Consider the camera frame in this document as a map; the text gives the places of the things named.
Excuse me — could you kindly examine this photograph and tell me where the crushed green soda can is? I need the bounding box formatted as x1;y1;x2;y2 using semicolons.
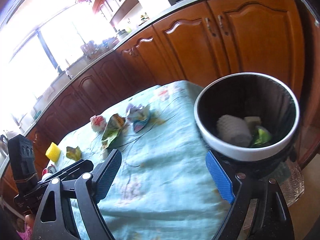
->
249;126;272;148

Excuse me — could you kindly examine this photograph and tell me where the white blue paper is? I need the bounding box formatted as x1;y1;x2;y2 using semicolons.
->
126;103;151;133

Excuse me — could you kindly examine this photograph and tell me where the green snack pouch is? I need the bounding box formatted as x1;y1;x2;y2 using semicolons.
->
101;114;125;150

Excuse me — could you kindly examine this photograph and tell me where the condiment bottles group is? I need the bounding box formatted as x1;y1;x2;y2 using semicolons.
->
140;14;150;24

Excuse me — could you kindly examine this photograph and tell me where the yellow sponge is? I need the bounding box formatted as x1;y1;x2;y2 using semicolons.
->
46;142;61;163

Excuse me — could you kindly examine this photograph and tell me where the utensil rack on counter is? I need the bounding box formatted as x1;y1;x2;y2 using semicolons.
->
80;39;119;60

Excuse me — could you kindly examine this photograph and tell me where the clear plastic stool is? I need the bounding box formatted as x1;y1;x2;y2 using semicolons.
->
240;158;305;230

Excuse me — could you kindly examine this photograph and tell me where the left hand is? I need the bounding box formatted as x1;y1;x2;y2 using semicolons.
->
16;214;35;240

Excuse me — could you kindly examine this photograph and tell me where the light blue floral tablecloth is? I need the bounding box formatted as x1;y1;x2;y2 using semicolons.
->
51;80;241;240

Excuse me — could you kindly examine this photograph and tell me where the white rimmed black trash bin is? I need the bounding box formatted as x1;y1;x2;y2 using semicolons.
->
194;72;300;178

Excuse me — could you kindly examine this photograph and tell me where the crumpled red white paper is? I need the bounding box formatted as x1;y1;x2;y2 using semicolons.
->
90;115;107;133

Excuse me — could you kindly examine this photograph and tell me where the sink faucet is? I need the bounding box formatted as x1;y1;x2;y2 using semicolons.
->
56;66;65;76

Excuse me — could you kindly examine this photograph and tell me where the white foam fruit net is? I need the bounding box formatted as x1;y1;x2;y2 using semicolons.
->
216;115;252;147

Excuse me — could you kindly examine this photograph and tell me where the yellow brown wrapper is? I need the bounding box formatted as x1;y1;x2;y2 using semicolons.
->
66;146;81;161

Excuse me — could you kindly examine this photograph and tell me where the metal kettle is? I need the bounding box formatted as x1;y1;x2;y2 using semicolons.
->
117;29;129;41

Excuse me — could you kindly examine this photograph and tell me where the red soda can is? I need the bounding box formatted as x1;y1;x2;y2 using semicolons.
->
41;164;57;180

